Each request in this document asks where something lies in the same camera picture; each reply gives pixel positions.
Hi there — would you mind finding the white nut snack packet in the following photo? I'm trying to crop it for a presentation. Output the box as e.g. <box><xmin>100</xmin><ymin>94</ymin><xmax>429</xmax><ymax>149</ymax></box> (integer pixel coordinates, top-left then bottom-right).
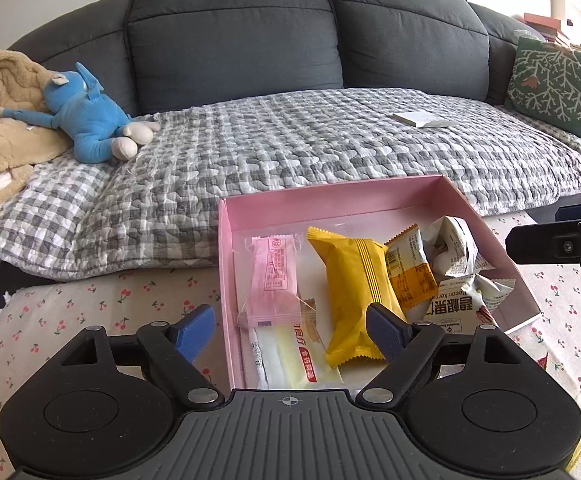
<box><xmin>422</xmin><ymin>274</ymin><xmax>517</xmax><ymax>334</ymax></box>

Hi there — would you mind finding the dark grey sofa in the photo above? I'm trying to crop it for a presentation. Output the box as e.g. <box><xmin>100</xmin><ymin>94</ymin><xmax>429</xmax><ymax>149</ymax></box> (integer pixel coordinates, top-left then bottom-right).
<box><xmin>0</xmin><ymin>0</ymin><xmax>581</xmax><ymax>371</ymax></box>

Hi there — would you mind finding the stack of books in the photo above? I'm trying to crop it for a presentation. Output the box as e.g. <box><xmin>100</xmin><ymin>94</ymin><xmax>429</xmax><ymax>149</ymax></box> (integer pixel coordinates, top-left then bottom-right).
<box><xmin>523</xmin><ymin>12</ymin><xmax>581</xmax><ymax>56</ymax></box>

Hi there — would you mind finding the orange white snack packet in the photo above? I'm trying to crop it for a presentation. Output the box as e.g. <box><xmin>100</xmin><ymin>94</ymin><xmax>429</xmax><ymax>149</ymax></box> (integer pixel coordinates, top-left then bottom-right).
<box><xmin>385</xmin><ymin>223</ymin><xmax>442</xmax><ymax>314</ymax></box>

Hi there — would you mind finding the white paper pack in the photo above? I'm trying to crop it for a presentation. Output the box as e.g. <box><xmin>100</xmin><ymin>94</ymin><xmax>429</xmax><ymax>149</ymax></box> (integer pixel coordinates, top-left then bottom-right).
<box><xmin>391</xmin><ymin>110</ymin><xmax>455</xmax><ymax>129</ymax></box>

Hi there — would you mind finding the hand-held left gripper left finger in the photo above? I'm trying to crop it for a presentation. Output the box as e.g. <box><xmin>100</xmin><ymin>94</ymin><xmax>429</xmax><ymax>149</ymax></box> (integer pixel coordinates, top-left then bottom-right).
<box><xmin>60</xmin><ymin>304</ymin><xmax>226</xmax><ymax>411</ymax></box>

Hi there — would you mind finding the pink cardboard box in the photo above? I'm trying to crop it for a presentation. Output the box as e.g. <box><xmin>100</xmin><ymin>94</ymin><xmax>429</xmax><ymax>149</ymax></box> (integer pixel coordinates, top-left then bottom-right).
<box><xmin>219</xmin><ymin>174</ymin><xmax>543</xmax><ymax>392</ymax></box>

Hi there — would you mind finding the green patterned cushion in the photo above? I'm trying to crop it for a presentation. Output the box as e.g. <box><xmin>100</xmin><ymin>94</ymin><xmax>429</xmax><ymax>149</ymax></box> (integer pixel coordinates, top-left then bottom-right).
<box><xmin>505</xmin><ymin>36</ymin><xmax>581</xmax><ymax>143</ymax></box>

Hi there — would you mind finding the pink snack packet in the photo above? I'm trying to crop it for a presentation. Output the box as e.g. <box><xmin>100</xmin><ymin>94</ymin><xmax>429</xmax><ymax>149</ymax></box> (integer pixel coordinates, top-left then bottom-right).
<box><xmin>238</xmin><ymin>235</ymin><xmax>317</xmax><ymax>331</ymax></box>

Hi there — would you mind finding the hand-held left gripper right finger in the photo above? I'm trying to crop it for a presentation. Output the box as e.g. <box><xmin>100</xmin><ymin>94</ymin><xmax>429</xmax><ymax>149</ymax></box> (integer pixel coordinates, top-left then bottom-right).
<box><xmin>358</xmin><ymin>302</ymin><xmax>521</xmax><ymax>408</ymax></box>

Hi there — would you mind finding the blue plush toy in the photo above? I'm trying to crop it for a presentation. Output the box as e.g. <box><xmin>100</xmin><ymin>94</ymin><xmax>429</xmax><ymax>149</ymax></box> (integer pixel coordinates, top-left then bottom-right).
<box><xmin>0</xmin><ymin>62</ymin><xmax>161</xmax><ymax>165</ymax></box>

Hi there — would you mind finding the white green snack packet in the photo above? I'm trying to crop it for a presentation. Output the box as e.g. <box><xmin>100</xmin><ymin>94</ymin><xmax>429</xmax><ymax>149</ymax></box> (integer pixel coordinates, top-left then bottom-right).
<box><xmin>248</xmin><ymin>316</ymin><xmax>345</xmax><ymax>391</ymax></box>

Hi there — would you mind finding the cherry print tablecloth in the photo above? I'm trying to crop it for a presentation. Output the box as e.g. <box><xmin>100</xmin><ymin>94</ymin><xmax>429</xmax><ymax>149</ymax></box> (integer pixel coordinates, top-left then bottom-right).
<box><xmin>0</xmin><ymin>210</ymin><xmax>581</xmax><ymax>480</ymax></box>

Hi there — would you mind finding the beige fleece blanket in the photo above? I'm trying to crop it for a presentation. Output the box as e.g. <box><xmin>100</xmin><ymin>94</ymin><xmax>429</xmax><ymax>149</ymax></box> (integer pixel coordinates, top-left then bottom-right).
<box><xmin>0</xmin><ymin>50</ymin><xmax>72</xmax><ymax>219</ymax></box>

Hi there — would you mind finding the grey checked quilt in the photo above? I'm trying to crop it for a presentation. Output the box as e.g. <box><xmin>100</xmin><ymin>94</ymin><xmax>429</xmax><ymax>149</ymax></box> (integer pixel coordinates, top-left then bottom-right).
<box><xmin>0</xmin><ymin>87</ymin><xmax>581</xmax><ymax>288</ymax></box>

